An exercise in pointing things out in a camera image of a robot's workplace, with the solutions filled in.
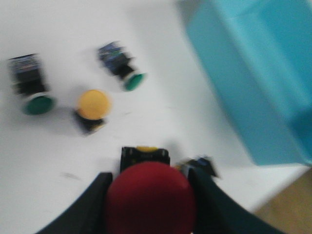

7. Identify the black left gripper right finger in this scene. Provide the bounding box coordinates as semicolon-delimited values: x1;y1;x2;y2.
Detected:
188;168;283;234

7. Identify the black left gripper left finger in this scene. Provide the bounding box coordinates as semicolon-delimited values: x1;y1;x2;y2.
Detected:
38;172;113;234

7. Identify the red button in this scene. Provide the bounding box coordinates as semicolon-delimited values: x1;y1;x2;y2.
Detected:
104;146;197;234

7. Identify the light blue plastic box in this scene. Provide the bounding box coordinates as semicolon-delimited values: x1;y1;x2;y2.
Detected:
177;0;312;165

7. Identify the left green push button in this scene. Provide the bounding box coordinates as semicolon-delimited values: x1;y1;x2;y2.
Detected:
8;54;55;116

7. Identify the green push button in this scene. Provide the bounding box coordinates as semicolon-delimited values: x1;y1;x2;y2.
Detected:
8;54;55;116
97;41;145;92

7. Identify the right green push button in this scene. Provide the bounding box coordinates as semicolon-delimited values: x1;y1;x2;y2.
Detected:
97;41;145;92

